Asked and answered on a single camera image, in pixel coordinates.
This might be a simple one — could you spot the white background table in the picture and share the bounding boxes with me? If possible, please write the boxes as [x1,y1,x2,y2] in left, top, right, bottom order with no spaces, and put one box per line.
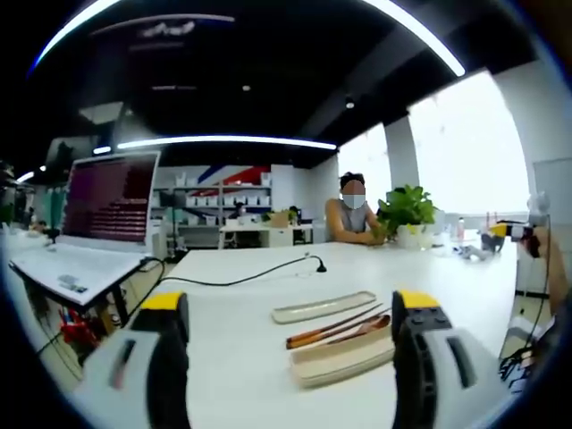
[217,222,315,249]

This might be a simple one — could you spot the red objects under laptop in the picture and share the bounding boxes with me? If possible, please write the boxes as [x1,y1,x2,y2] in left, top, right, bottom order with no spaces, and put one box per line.
[56,307,97,348]

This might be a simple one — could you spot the beige cutlery case lid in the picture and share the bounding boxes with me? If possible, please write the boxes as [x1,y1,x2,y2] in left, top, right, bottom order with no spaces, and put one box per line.
[271,290,378,325]

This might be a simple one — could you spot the wooden spoon utensil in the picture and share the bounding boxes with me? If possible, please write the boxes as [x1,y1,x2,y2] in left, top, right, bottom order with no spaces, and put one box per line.
[327,314,392,346]

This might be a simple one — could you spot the beige cutlery case base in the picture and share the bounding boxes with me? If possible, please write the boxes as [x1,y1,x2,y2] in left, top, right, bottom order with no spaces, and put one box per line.
[289,327,397,390]

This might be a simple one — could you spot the curved ceiling light strip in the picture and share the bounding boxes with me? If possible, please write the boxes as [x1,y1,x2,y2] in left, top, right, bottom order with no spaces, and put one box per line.
[33,0,467,78]

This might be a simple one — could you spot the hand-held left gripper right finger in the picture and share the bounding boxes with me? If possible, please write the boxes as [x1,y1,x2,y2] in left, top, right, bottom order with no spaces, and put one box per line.
[391,289,511,429]

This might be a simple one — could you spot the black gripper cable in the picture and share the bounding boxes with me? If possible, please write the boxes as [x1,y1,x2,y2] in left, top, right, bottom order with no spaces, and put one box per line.
[499,249,551,374]

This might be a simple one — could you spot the long ceiling light strip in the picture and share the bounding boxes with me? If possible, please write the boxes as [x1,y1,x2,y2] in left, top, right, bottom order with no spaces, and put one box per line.
[92,134,339,156]

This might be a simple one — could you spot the black laptop stand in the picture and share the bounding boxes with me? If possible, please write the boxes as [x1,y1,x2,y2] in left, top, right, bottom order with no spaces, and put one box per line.
[109,285,131,326]

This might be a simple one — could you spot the black cable with plug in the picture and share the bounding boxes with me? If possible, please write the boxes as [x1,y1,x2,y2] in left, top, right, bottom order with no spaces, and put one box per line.
[141,254,328,288]

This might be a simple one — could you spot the green potted plant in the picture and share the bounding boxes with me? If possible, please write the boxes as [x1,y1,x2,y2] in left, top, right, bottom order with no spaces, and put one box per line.
[376,183,442,252]

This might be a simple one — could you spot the white storage shelf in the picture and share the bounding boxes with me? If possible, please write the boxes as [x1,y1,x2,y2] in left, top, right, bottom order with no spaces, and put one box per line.
[153,164,273,248]

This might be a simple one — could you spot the white laptop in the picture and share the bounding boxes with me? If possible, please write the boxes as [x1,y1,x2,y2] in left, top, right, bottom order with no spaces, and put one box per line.
[8,150,163,307]

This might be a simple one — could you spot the wooden chopstick utensil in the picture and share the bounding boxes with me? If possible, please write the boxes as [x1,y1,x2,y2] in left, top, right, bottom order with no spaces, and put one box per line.
[285,303,384,346]
[286,309,389,350]

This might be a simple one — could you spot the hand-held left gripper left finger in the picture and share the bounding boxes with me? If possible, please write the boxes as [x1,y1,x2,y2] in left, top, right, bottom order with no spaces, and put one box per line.
[72,290,192,429]

